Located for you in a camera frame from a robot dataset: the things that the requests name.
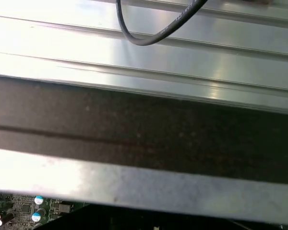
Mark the open grey PC case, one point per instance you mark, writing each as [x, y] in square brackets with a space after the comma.
[144, 131]

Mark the blue-top capacitor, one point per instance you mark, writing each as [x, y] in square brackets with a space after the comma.
[39, 199]
[37, 216]

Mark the green motherboard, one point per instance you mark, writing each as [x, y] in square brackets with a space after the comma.
[21, 206]

